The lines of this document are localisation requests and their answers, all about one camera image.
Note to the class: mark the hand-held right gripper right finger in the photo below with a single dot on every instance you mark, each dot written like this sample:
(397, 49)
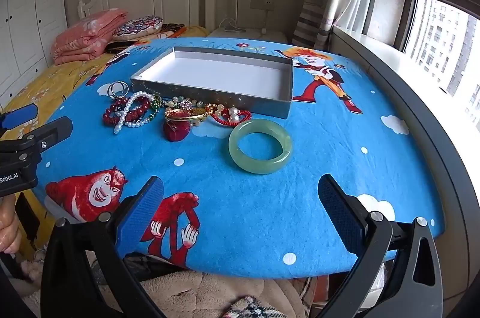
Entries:
(339, 213)

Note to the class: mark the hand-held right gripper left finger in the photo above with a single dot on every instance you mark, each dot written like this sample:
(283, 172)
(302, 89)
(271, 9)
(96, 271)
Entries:
(140, 213)

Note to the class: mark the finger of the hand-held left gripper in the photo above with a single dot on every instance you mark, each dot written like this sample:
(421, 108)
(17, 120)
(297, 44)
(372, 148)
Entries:
(20, 115)
(48, 134)

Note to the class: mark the red rose ornament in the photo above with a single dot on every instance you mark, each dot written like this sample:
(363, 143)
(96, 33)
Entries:
(176, 132)

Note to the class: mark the green jade bangle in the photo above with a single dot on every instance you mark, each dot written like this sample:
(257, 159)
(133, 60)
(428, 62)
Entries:
(234, 148)

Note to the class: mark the gold bangle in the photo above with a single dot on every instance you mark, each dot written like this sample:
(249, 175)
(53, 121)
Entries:
(200, 112)

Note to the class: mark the pearl earring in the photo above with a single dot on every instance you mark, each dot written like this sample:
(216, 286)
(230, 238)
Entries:
(235, 119)
(233, 111)

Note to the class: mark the grey cardboard tray box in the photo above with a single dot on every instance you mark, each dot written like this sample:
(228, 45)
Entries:
(210, 70)

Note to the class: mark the person's left hand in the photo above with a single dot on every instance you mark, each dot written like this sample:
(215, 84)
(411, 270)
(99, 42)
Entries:
(7, 228)

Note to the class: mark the beige fleece cloth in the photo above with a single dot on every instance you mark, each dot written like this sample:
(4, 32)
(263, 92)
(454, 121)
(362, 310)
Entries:
(195, 291)

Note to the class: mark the pink folded quilt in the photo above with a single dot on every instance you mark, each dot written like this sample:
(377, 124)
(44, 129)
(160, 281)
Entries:
(86, 36)

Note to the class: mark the white wardrobe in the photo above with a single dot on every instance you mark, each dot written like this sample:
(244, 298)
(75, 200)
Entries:
(26, 2)

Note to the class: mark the plaid cloth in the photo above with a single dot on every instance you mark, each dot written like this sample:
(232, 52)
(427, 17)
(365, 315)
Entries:
(255, 308)

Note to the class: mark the round patterned cushion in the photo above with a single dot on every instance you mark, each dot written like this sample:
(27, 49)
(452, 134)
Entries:
(138, 27)

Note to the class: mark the black orange printed cushion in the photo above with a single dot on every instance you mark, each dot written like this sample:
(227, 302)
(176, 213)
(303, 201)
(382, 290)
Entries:
(172, 29)

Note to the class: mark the window sill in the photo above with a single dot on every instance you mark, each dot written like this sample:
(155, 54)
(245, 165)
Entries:
(375, 51)

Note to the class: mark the white nightstand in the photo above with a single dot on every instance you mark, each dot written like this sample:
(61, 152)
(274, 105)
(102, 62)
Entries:
(243, 34)

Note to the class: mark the window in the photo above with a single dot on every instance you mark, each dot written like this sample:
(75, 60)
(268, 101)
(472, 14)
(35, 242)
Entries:
(435, 32)

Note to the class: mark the wall socket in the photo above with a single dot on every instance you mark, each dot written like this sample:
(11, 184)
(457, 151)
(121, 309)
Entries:
(262, 4)

